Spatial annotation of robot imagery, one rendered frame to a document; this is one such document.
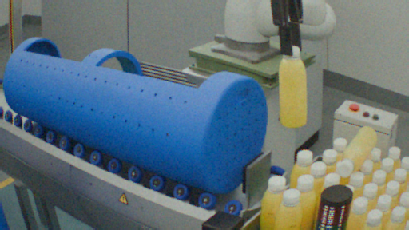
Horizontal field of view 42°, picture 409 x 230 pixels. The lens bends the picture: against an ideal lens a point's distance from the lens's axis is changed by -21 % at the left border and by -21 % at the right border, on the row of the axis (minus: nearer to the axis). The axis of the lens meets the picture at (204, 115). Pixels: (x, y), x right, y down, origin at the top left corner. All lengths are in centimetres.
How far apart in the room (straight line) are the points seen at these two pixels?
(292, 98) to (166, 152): 31
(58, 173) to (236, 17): 79
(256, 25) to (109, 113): 70
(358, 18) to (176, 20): 143
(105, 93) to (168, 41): 207
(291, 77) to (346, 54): 309
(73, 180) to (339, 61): 300
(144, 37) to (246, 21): 175
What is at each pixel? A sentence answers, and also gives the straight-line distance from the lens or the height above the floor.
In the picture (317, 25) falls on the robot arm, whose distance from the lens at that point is 209.
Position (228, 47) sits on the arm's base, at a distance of 213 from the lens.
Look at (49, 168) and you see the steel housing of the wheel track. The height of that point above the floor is 86.
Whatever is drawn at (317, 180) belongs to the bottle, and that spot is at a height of 105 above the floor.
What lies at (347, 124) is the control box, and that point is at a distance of 164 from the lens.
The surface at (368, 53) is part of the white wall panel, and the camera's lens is 436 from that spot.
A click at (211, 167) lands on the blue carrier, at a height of 107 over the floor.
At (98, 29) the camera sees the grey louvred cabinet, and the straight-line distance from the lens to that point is 407.
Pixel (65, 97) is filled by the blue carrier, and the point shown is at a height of 114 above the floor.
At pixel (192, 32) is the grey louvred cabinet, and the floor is 72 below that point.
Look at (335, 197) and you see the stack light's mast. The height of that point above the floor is 126.
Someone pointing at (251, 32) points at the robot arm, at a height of 115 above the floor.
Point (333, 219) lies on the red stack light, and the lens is 98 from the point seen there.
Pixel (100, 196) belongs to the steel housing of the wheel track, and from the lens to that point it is 177.
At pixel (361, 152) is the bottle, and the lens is 139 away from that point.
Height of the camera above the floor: 179
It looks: 25 degrees down
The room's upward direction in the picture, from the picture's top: 2 degrees counter-clockwise
